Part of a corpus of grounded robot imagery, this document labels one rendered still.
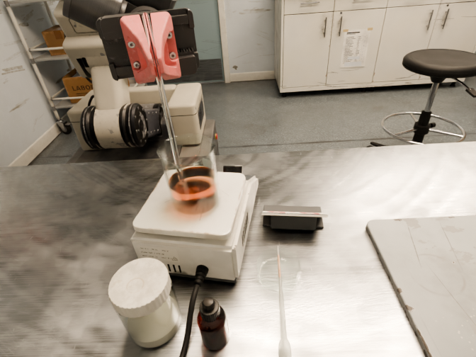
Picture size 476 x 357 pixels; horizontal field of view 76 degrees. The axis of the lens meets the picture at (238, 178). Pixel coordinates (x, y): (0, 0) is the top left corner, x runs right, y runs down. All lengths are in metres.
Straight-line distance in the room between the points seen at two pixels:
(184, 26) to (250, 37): 2.96
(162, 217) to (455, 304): 0.34
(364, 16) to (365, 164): 2.34
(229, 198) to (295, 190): 0.18
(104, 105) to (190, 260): 0.95
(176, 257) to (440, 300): 0.30
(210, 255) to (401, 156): 0.44
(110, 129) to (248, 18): 2.34
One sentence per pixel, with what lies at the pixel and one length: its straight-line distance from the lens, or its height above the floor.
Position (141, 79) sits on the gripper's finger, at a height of 0.98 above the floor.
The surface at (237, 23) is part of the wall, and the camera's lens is 3.31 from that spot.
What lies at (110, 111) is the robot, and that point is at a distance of 1.24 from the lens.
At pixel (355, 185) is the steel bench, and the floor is 0.75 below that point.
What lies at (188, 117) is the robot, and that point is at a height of 0.52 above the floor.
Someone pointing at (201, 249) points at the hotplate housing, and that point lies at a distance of 0.36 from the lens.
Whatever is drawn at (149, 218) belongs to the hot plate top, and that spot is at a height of 0.84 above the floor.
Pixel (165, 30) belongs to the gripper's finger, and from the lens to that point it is 0.34.
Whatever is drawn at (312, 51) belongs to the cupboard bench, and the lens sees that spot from 2.84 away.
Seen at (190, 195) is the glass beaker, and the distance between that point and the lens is 0.33.
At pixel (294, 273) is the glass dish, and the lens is 0.41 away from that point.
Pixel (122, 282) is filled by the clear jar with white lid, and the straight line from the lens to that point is 0.34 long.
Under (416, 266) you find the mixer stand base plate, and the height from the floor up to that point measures 0.76.
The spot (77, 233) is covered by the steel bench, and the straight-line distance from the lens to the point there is 0.54.
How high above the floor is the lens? 1.08
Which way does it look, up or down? 36 degrees down
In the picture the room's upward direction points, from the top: 5 degrees counter-clockwise
